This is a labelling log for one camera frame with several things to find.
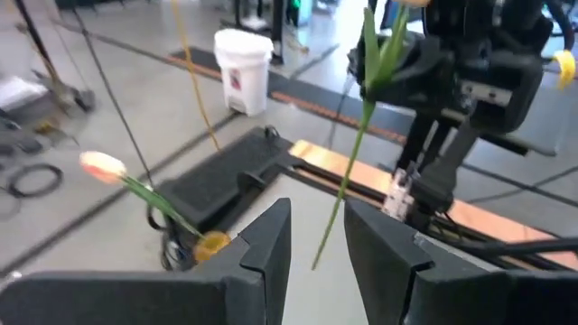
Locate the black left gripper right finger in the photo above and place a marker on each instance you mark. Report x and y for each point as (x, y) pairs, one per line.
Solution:
(388, 271)

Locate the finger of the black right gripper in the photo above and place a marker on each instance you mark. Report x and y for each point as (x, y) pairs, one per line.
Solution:
(357, 67)
(420, 77)

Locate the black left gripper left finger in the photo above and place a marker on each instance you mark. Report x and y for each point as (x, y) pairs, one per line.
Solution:
(262, 271)

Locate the cream artificial tulip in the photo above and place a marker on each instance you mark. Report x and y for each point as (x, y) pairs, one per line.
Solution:
(357, 149)
(101, 167)

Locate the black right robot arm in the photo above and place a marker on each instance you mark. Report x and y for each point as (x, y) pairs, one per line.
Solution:
(438, 171)

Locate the yellow glass vase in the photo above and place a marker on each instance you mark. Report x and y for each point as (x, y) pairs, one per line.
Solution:
(211, 244)

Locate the white plastic bin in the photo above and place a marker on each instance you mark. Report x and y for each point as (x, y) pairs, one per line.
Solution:
(244, 67)

